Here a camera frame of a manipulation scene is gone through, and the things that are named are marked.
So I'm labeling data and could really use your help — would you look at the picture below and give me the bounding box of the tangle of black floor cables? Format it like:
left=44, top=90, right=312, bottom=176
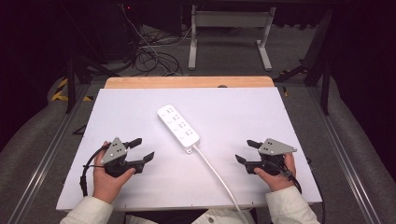
left=119, top=24, right=191, bottom=77

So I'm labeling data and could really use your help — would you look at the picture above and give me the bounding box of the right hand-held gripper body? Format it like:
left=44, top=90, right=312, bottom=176
left=245, top=137, right=298, bottom=176

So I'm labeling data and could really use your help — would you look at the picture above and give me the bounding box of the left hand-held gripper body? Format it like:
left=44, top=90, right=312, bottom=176
left=100, top=136, right=146, bottom=178

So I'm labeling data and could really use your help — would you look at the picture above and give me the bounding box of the wooden table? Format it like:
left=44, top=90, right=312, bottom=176
left=104, top=76, right=276, bottom=90

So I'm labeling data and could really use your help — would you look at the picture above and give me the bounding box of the white metal stand frame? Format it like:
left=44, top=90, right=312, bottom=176
left=187, top=4, right=277, bottom=72

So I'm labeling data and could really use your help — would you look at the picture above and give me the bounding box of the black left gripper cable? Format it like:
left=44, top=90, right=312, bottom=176
left=78, top=143, right=112, bottom=198

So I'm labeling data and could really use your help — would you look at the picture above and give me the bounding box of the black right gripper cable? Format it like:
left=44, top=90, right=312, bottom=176
left=270, top=159, right=304, bottom=194

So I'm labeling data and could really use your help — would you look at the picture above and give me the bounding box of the person's right hand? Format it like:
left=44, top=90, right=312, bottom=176
left=253, top=152, right=297, bottom=192

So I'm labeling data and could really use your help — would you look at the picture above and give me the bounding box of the yellow black hazard tape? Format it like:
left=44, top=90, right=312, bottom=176
left=50, top=77, right=94, bottom=103

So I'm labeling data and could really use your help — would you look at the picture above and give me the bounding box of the white power strip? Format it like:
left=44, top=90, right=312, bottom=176
left=156, top=104, right=201, bottom=155

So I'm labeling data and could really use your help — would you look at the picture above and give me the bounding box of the white board table cover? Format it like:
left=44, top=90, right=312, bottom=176
left=55, top=87, right=323, bottom=213

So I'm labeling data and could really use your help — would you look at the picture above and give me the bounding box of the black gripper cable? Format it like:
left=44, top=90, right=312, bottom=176
left=78, top=143, right=112, bottom=198
left=270, top=159, right=304, bottom=194

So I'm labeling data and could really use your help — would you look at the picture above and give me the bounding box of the metal floor rail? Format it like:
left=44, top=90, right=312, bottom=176
left=305, top=87, right=383, bottom=224
left=7, top=83, right=92, bottom=224

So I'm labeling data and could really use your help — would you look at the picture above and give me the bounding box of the white power strip cable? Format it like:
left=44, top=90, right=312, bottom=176
left=191, top=145, right=250, bottom=224

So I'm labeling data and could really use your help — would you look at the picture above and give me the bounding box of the thin white floor cable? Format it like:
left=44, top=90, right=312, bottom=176
left=119, top=3, right=177, bottom=77

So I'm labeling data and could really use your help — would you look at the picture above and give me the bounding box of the black metal stand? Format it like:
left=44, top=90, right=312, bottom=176
left=273, top=8, right=334, bottom=117
left=64, top=52, right=121, bottom=115

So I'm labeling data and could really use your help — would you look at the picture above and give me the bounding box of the person's left hand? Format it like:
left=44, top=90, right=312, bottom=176
left=92, top=140, right=137, bottom=205

